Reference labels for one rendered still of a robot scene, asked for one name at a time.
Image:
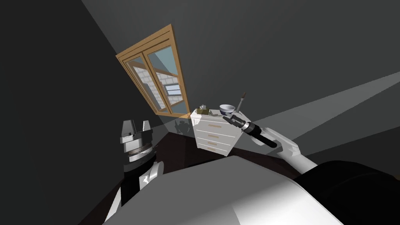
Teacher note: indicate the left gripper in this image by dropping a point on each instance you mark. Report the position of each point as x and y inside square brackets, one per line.
[137, 141]

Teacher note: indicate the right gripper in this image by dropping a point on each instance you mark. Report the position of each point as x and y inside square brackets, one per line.
[235, 120]

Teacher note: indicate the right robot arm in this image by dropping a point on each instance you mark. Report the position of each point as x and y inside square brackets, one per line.
[343, 190]

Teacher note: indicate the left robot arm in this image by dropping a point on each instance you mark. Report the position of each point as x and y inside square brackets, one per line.
[137, 178]

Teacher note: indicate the white and blue bowl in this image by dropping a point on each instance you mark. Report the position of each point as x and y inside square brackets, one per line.
[227, 109]

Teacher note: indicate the grey brush with brown tip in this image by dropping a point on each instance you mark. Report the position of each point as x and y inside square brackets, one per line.
[240, 102]

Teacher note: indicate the white chest of drawers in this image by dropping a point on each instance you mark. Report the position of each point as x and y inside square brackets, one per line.
[212, 134]

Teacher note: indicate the olive box with silver object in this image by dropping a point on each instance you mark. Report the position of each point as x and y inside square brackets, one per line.
[203, 110]

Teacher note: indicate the wooden framed window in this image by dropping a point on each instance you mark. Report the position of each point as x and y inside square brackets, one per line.
[156, 75]

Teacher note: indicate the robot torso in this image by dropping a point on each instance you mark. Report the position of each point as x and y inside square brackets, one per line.
[218, 193]

